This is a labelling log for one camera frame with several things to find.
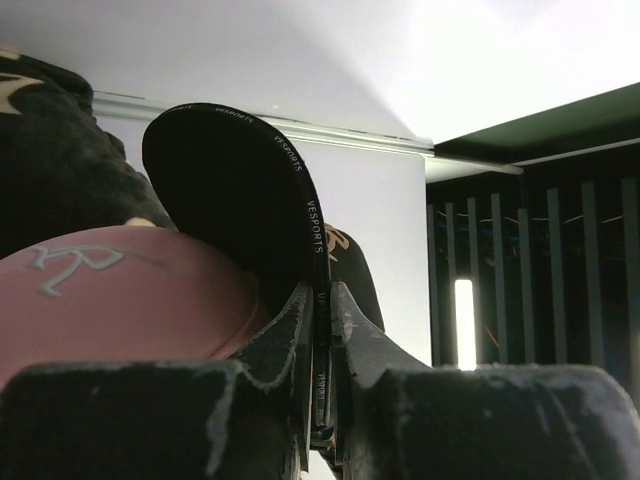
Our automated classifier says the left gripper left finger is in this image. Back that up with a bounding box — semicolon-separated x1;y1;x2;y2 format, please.
1;284;313;479

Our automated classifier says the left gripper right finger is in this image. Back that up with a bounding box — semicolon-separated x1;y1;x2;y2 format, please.
332;282;639;479

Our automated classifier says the black baseball cap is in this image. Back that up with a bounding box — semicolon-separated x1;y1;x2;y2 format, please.
142;103;384;434

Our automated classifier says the dark slatted rack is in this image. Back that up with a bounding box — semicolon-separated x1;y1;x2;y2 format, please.
426;84;639;386

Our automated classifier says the black floral plush blanket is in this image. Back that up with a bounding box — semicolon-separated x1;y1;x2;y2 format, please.
1;49;174;257

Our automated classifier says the aluminium rail frame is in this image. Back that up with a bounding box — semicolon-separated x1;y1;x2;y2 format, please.
92;89;524;176

